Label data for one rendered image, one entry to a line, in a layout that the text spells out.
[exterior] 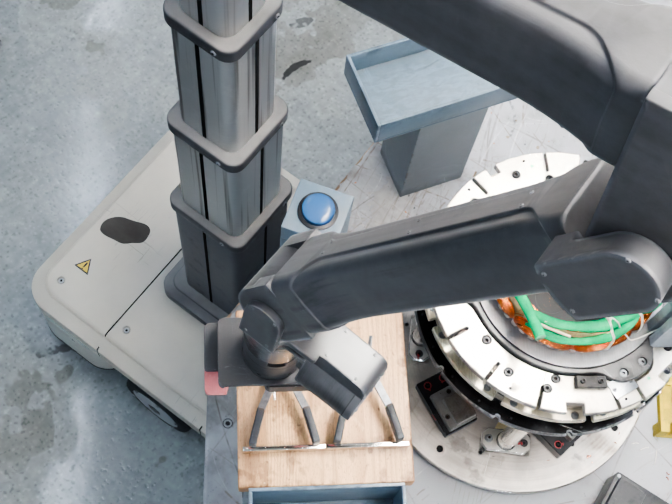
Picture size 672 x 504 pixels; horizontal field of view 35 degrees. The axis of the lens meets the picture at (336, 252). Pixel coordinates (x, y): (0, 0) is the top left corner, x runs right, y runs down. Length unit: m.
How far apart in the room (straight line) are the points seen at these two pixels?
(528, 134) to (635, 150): 1.20
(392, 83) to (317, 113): 1.16
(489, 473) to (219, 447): 0.36
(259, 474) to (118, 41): 1.66
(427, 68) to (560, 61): 0.93
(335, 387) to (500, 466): 0.62
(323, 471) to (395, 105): 0.49
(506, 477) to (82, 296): 0.97
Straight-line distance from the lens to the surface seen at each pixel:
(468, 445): 1.48
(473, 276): 0.65
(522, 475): 1.49
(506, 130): 1.69
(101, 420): 2.31
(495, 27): 0.51
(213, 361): 1.03
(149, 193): 2.18
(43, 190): 2.51
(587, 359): 1.22
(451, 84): 1.42
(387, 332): 1.23
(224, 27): 1.24
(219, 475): 1.47
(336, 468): 1.18
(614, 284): 0.54
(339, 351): 0.89
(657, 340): 1.24
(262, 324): 0.85
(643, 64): 0.49
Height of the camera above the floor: 2.22
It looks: 67 degrees down
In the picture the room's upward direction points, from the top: 11 degrees clockwise
